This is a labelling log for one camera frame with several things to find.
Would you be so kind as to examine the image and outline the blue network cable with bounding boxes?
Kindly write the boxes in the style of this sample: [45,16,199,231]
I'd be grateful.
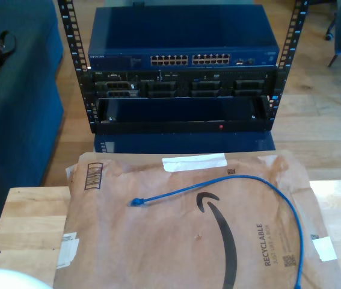
[127,174,306,289]

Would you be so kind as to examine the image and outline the dark blue base box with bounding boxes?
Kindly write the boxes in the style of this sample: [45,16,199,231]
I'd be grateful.
[93,132,277,154]

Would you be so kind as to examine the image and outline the long white tape strip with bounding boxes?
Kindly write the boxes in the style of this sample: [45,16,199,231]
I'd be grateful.
[161,152,228,173]

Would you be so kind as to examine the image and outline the black rack server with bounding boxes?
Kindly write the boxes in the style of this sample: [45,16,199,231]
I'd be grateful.
[90,69,279,99]

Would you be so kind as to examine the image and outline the brown packing paper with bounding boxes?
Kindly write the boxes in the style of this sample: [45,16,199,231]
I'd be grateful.
[52,150,341,289]

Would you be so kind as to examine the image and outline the white paper label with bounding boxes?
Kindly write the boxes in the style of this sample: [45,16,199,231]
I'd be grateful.
[56,231,80,270]

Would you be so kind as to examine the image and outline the blue couch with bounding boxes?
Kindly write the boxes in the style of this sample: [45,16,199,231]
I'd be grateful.
[0,0,66,225]

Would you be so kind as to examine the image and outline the small white tape piece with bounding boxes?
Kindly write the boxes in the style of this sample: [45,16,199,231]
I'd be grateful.
[310,236,338,263]

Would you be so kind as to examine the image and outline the blue network switch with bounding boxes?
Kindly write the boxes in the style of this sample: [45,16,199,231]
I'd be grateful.
[87,4,280,72]

